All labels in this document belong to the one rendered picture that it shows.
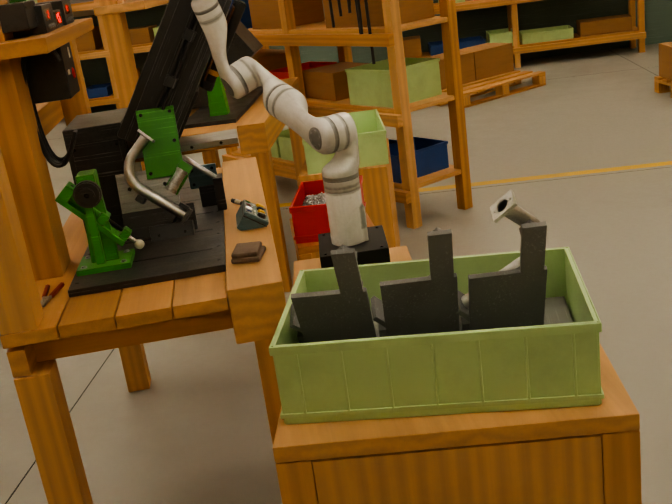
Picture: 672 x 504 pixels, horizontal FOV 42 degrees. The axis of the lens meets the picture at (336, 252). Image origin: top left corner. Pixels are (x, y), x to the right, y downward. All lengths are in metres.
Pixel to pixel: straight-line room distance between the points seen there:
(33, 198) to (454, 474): 1.42
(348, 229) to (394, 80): 2.99
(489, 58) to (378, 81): 4.47
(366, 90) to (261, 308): 3.35
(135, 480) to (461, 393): 1.78
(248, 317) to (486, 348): 0.76
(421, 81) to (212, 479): 3.04
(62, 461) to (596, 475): 1.34
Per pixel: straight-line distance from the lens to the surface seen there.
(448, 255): 1.68
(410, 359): 1.67
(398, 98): 5.16
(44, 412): 2.37
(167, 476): 3.24
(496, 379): 1.70
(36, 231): 2.60
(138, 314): 2.23
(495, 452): 1.71
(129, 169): 2.72
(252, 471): 3.15
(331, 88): 5.78
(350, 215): 2.22
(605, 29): 11.33
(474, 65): 9.58
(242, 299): 2.20
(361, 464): 1.71
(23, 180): 2.57
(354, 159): 2.19
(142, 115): 2.76
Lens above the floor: 1.66
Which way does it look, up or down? 19 degrees down
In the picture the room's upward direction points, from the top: 8 degrees counter-clockwise
